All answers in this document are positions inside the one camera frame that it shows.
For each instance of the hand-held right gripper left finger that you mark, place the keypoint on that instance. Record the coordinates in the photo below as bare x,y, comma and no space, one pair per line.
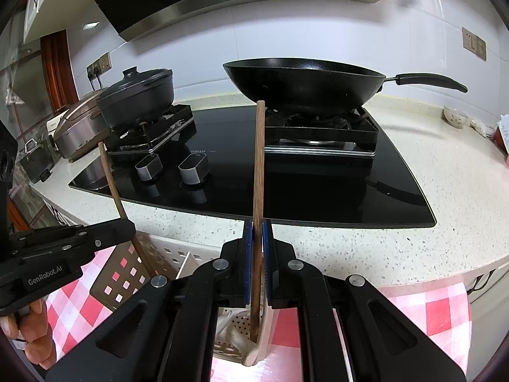
247,262

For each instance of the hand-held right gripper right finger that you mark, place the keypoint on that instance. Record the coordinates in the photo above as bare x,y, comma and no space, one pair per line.
267,262

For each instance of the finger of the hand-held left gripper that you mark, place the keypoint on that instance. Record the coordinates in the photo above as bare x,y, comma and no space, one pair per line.
39,236
111,234

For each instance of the brown wooden chopstick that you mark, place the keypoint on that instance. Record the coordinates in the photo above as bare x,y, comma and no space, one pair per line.
111,179
259,159

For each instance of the white perforated utensil basket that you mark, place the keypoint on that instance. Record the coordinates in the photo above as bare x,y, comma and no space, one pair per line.
171,252

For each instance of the white ceramic soup spoon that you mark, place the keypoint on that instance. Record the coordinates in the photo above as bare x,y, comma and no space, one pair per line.
238,340

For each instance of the person's left hand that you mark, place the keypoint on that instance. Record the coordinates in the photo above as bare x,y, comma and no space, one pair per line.
35,326

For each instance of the grey stove knob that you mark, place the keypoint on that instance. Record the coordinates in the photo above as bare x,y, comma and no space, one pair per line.
193,169
148,167

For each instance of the black glass gas stove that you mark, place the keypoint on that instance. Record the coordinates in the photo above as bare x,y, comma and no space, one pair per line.
318,183

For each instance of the brown silver rice cooker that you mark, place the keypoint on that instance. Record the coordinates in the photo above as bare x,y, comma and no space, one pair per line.
79,127

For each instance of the white kitchen appliance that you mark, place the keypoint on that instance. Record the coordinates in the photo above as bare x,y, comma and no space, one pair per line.
55,119

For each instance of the black pot with lid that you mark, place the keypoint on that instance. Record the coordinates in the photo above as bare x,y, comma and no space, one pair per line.
139,95

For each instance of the red white checkered tablecloth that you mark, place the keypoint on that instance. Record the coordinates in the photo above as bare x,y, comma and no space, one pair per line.
429,306

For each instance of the wooden framed glass door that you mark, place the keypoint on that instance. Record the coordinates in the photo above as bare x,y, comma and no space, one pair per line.
55,67

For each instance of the black wok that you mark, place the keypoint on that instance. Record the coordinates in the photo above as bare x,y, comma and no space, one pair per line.
306,83

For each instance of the small patterned bowl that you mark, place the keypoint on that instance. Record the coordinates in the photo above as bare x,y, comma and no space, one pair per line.
455,117

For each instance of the paper packet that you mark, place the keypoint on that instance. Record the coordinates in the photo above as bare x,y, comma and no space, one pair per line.
503,135

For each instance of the beige wall socket panel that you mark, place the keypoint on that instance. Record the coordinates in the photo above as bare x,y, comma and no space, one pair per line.
474,43
99,65

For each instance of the white wall cabinet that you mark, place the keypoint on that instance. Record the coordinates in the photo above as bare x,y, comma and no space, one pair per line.
47,4

